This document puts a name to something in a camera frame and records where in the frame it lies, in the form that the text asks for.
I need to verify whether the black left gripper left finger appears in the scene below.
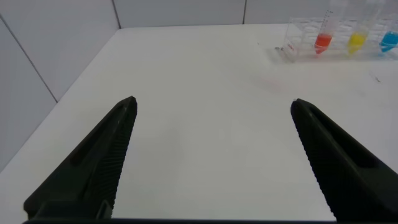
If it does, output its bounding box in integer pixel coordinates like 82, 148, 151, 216
23, 96, 138, 220

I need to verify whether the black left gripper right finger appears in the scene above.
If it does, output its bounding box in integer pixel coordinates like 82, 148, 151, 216
290, 98, 398, 223

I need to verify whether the red pigment test tube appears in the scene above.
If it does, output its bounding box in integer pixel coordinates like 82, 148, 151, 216
313, 0, 348, 56

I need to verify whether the blue pigment test tube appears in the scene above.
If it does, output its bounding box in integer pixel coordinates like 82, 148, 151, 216
379, 0, 398, 54

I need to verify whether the yellow pigment test tube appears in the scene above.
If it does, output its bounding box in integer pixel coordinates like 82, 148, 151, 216
346, 0, 386, 55

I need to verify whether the clear plastic test tube rack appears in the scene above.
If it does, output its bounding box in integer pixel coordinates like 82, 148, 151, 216
281, 15, 398, 63

